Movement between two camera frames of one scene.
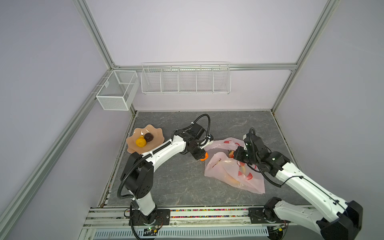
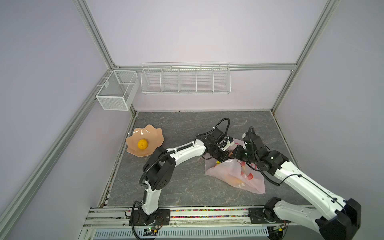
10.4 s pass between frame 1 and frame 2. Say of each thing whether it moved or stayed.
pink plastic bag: stayed
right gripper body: stayed
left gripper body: moved
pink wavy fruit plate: stayed
